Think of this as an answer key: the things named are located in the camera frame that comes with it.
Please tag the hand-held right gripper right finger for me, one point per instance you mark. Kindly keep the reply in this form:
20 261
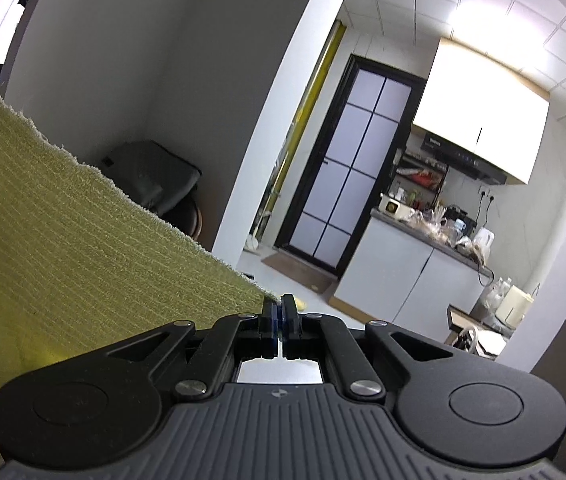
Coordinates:
289 321

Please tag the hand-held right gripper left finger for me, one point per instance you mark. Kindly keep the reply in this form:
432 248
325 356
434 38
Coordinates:
276 331

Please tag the yellow-green towel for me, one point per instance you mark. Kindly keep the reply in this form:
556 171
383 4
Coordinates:
78 240

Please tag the brown door mat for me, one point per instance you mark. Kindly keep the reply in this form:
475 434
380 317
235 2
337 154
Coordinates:
300 271

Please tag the white kitchen counter cabinet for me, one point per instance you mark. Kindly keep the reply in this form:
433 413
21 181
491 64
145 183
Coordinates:
393 270

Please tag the white countertop appliance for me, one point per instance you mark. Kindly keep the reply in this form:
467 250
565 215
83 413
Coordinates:
394 207

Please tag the black-framed glass door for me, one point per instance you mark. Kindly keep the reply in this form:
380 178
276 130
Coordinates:
358 160

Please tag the clear plastic bags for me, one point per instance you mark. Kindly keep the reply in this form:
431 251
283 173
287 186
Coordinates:
438 227

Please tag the small wooden table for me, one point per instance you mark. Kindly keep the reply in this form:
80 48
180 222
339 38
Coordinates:
478 337

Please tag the grey armchair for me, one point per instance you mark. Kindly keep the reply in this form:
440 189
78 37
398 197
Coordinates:
155 182

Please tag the black kitchen shelf rack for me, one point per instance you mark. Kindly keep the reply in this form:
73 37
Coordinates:
420 175

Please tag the white electric kettle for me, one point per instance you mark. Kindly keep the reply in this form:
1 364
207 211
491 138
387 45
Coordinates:
484 242

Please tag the yellow upright board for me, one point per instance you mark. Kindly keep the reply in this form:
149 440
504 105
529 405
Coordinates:
308 110

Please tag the cream round appliance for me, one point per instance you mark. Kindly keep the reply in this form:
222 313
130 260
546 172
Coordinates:
514 306

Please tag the black range hood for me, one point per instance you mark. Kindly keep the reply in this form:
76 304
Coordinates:
455 152

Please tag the ceiling light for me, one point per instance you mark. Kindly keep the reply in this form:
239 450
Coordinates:
505 32

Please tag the white wall outlet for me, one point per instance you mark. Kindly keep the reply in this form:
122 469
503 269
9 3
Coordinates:
486 194

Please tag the white wall cabinet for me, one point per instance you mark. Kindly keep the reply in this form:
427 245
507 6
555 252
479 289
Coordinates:
483 110

